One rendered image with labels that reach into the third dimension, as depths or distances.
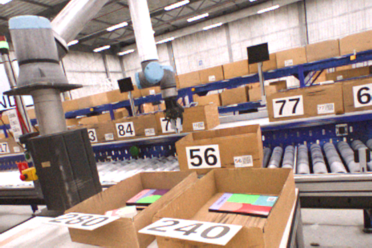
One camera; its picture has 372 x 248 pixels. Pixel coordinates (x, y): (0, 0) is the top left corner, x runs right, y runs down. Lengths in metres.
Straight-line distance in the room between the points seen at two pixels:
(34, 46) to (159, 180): 0.70
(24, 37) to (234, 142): 0.94
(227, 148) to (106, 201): 0.57
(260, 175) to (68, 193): 0.74
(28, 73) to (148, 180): 0.61
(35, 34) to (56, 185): 0.59
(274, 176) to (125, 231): 0.50
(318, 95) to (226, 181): 0.87
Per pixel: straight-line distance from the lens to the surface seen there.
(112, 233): 0.77
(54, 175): 1.17
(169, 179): 1.06
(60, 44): 1.39
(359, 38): 6.27
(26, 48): 1.20
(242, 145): 1.19
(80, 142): 1.18
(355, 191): 1.15
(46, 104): 1.18
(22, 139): 1.78
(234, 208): 0.83
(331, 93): 1.65
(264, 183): 0.92
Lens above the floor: 1.12
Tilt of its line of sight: 10 degrees down
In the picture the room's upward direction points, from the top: 10 degrees counter-clockwise
